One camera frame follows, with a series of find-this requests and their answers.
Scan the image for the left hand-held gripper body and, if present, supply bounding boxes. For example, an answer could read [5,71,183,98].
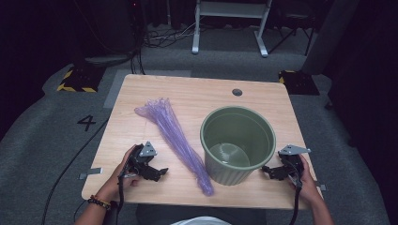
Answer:
[126,141,159,180]

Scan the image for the black yellow striped base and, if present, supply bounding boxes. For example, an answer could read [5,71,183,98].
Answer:
[56,64,106,94]
[278,69,321,97]

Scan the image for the person's left hand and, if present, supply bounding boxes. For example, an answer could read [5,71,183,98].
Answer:
[95,144,142,204]

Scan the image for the hand-held gripper cable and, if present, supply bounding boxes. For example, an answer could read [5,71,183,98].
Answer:
[115,173,127,225]
[288,183,303,225]

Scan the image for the person's dark pants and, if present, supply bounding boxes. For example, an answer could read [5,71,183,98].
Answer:
[135,203,268,225]

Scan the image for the left hand-held gripper cable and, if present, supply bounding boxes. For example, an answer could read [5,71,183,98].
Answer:
[115,173,127,225]

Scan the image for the purple plastic garbage bag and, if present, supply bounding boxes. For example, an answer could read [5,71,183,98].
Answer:
[133,97,216,198]

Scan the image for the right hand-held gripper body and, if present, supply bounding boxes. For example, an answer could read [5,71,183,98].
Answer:
[278,143,313,186]

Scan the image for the person's right hand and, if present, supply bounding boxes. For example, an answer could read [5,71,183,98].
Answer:
[288,154,322,204]

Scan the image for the right hand-held gripper cable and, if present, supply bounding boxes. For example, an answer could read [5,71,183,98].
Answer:
[288,183,303,225]

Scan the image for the white desk frame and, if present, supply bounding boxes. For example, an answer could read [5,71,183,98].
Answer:
[191,0,273,58]

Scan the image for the black chair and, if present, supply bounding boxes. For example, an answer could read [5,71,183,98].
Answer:
[268,7,317,57]

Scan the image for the dark bead bracelet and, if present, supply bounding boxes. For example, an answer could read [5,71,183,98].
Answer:
[86,194,113,211]

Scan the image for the black floor cable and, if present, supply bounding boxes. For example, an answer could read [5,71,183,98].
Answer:
[40,116,111,225]

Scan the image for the tangle of floor cables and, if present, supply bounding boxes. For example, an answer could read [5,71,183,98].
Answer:
[142,22,207,50]

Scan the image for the grey pillar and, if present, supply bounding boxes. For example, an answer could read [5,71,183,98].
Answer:
[301,0,361,76]

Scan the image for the green trash bin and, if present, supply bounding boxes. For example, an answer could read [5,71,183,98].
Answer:
[199,105,278,188]

